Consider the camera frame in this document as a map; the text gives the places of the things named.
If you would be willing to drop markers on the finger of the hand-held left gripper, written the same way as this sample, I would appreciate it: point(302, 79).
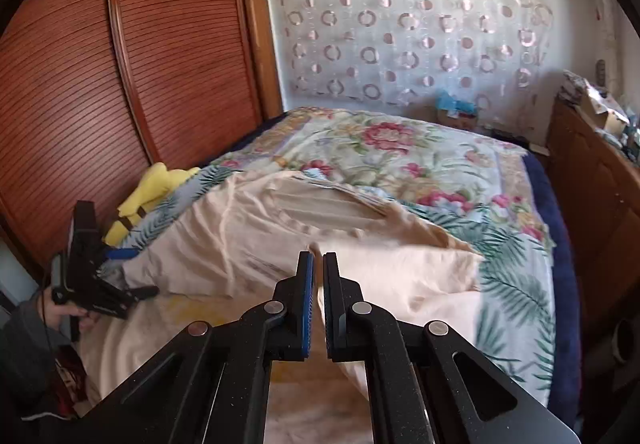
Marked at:
point(142, 293)
point(122, 254)

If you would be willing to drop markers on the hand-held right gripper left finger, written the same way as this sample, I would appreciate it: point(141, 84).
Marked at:
point(310, 294)

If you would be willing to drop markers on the leaf print bed sheet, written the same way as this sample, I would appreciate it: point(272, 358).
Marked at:
point(510, 284)

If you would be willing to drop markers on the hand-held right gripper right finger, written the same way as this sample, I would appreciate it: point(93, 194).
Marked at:
point(327, 304)

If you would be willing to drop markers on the wooden dresser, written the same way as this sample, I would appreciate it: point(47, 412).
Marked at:
point(595, 204)

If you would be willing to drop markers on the yellow plush toy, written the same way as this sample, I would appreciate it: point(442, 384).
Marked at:
point(145, 194)

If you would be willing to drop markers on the sheer circle pattern curtain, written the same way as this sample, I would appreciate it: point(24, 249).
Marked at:
point(400, 24)

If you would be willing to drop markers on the navy blue blanket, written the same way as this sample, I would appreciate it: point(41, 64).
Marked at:
point(565, 274)

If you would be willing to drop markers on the person's left forearm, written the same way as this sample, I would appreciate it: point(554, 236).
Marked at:
point(25, 354)

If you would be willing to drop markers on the wooden slatted wardrobe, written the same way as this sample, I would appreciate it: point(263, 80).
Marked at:
point(65, 74)

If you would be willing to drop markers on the pile of boxes and bags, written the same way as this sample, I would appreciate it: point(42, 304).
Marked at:
point(600, 104)

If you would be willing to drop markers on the person's left hand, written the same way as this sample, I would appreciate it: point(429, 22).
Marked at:
point(75, 313)

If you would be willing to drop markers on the beige shirt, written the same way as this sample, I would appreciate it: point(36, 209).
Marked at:
point(225, 234)

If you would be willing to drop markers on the cardboard box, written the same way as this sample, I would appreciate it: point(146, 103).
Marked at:
point(452, 117)

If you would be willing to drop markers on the dark round container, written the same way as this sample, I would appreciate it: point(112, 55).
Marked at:
point(622, 336)

